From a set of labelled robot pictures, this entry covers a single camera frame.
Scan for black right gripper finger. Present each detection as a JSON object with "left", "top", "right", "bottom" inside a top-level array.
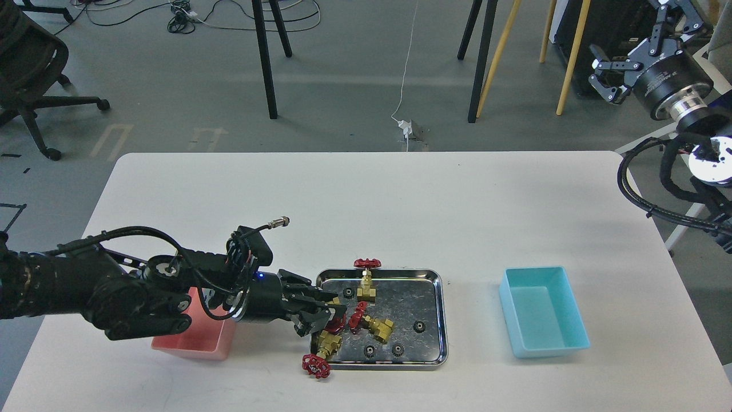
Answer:
[
  {"left": 588, "top": 44, "right": 644, "bottom": 105},
  {"left": 647, "top": 1, "right": 713, "bottom": 58}
]

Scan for blue plastic box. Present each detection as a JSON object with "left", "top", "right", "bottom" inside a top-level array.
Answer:
[{"left": 499, "top": 266, "right": 591, "bottom": 358}]

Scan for white power adapter with cable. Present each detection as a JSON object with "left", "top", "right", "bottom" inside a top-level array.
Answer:
[{"left": 390, "top": 1, "right": 420, "bottom": 152}]

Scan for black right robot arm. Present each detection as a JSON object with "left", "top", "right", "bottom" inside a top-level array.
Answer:
[{"left": 588, "top": 1, "right": 731, "bottom": 252}]

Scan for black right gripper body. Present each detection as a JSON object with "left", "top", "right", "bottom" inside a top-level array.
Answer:
[{"left": 631, "top": 52, "right": 714, "bottom": 122}]

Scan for brass valve top red handle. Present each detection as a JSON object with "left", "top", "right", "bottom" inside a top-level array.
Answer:
[{"left": 353, "top": 259, "right": 381, "bottom": 303}]

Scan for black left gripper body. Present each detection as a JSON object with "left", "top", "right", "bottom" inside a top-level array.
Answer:
[{"left": 233, "top": 269, "right": 319, "bottom": 333}]

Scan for black cables on floor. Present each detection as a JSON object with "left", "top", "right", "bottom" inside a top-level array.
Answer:
[{"left": 69, "top": 0, "right": 322, "bottom": 34}]

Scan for yellow wooden leg right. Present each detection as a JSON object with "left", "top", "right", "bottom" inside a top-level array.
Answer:
[{"left": 539, "top": 0, "right": 591, "bottom": 116}]

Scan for black stand leg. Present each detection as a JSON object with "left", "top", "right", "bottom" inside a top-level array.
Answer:
[{"left": 457, "top": 1, "right": 498, "bottom": 124}]

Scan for black office chair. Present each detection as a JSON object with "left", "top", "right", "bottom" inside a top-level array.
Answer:
[{"left": 1, "top": 1, "right": 110, "bottom": 161}]

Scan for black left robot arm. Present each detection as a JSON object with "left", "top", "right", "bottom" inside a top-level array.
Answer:
[{"left": 1, "top": 216, "right": 346, "bottom": 340}]

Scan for metal tray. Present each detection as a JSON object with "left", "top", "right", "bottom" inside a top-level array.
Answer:
[{"left": 328, "top": 268, "right": 449, "bottom": 370}]

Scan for black equipment case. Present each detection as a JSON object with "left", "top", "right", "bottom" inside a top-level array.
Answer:
[{"left": 550, "top": 1, "right": 657, "bottom": 100}]

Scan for brass valve red handle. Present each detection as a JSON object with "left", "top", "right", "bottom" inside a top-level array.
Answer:
[
  {"left": 353, "top": 259, "right": 381, "bottom": 303},
  {"left": 323, "top": 297, "right": 348, "bottom": 335},
  {"left": 348, "top": 302, "right": 395, "bottom": 344},
  {"left": 301, "top": 330, "right": 343, "bottom": 379}
]

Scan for yellow wooden leg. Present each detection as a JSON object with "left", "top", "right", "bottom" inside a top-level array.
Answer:
[
  {"left": 476, "top": 0, "right": 522, "bottom": 118},
  {"left": 539, "top": 0, "right": 591, "bottom": 116}
]

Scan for pink plastic box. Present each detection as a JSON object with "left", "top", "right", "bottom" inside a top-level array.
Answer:
[{"left": 151, "top": 288, "right": 236, "bottom": 361}]

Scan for brass valve bottom red handle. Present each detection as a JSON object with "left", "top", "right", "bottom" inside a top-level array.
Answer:
[{"left": 301, "top": 330, "right": 343, "bottom": 379}]

